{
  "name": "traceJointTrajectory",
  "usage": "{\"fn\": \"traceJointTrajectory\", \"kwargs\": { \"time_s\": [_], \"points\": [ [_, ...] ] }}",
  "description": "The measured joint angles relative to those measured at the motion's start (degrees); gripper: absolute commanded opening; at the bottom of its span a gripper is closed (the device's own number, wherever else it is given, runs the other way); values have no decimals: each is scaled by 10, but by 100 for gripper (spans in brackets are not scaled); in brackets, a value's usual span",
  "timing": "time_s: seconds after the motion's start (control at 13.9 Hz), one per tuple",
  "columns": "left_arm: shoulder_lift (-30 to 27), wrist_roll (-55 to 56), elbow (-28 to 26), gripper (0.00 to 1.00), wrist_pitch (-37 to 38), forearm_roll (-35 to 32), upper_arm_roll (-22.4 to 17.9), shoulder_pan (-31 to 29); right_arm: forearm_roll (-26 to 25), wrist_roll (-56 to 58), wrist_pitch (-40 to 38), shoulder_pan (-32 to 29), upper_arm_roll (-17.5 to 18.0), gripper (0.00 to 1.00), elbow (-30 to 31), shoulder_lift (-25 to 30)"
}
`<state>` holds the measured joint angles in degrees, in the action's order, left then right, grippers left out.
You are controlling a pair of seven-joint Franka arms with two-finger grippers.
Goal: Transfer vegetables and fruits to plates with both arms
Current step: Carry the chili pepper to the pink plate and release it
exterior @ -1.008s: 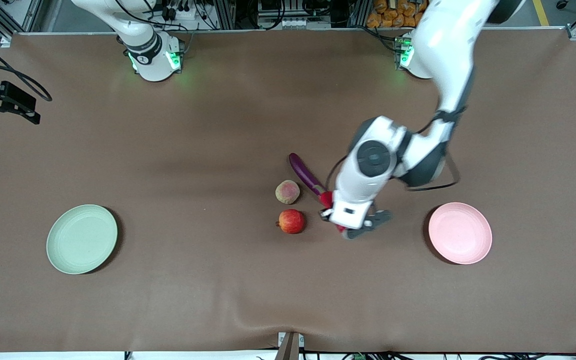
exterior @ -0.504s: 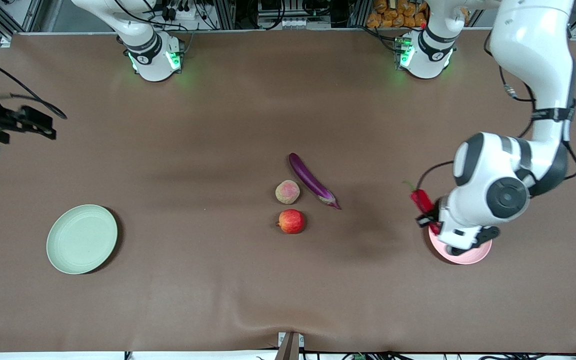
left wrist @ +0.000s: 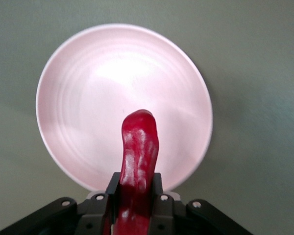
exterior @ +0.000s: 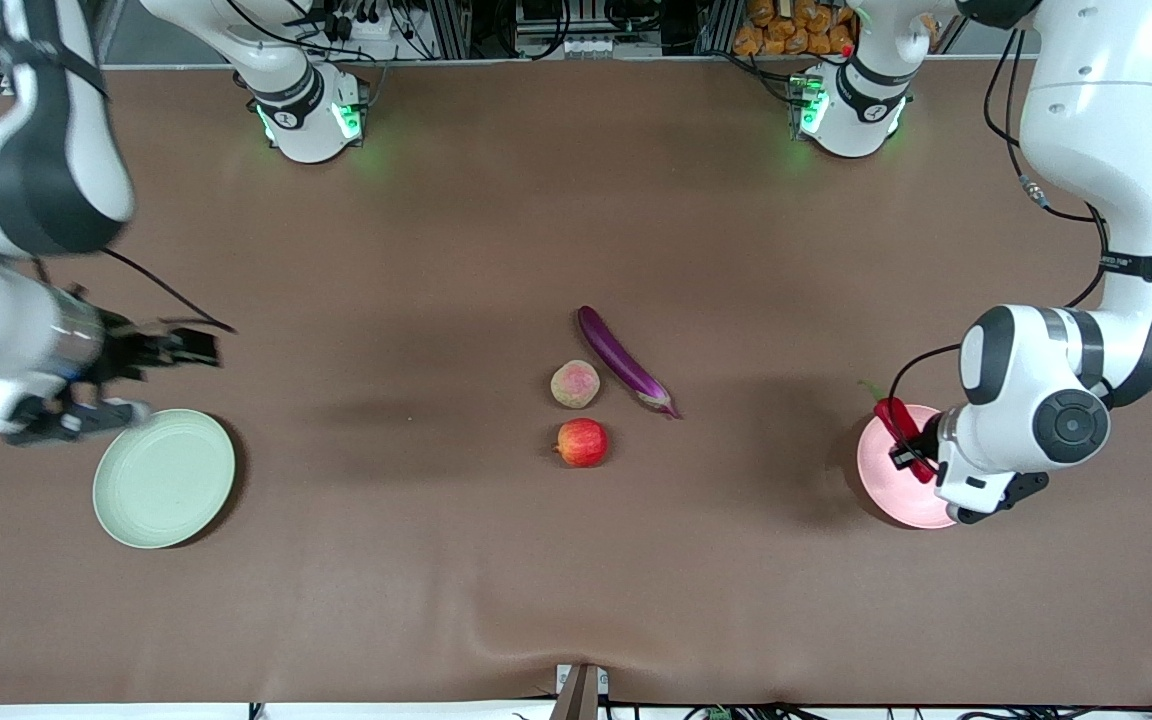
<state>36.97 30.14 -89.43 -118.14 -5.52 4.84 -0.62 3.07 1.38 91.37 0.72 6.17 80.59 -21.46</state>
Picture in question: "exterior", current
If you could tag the pale green round plate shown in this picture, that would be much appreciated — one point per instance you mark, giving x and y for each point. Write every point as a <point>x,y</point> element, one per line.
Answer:
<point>161,480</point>

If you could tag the pink round plate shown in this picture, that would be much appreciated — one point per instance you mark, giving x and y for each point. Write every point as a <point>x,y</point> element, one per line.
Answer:
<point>891,495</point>

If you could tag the yellow-pink peach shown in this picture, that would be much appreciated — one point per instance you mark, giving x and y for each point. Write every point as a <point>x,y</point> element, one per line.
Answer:
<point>576,384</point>

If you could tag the brown table cloth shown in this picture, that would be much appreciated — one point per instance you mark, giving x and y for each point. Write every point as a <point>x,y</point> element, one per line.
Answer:
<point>536,560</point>

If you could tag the red chili pepper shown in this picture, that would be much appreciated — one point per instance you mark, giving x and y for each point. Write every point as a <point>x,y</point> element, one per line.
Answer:
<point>896,415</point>

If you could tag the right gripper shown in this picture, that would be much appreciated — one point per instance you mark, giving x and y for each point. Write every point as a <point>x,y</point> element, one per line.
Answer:
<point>128,352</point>

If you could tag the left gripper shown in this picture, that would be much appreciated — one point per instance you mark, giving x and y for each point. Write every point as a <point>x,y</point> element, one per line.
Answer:
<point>928,438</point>

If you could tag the metal camera post bracket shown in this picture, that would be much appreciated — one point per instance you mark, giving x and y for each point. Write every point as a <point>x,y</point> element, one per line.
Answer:
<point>581,695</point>

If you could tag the white power strip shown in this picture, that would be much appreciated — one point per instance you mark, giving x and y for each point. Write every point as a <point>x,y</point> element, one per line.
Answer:
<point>366,25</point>

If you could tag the orange packaged items pile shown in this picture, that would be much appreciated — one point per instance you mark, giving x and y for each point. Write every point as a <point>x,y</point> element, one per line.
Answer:
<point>786,30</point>

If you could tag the grey electronics box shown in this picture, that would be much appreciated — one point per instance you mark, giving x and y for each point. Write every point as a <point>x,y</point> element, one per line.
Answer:
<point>586,45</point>

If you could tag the red apple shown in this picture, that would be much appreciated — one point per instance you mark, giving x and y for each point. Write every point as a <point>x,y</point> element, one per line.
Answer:
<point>582,443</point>

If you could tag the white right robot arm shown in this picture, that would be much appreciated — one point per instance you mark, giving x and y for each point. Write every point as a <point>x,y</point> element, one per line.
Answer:
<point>36,150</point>

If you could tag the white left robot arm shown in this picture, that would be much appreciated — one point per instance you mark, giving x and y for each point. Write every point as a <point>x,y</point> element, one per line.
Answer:
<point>1106,120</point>

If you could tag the long purple eggplant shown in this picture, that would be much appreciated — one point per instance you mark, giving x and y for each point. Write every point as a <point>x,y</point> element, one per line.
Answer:
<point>616,355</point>

